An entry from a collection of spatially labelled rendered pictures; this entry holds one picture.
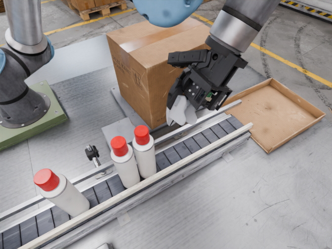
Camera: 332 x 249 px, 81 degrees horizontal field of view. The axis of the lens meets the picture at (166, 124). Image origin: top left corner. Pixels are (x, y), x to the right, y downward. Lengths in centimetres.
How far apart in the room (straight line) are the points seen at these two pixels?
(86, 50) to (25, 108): 55
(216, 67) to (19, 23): 57
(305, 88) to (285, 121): 179
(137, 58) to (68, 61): 68
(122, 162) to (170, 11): 32
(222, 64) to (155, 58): 25
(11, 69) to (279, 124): 96
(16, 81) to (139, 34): 44
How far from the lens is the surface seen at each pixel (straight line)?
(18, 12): 71
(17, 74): 82
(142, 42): 65
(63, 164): 75
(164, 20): 25
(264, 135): 81
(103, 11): 391
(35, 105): 89
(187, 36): 68
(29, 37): 78
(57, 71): 115
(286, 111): 94
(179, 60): 44
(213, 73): 38
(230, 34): 36
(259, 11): 37
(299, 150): 84
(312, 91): 268
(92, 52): 123
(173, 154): 63
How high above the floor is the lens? 143
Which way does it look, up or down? 51 degrees down
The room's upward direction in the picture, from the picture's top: straight up
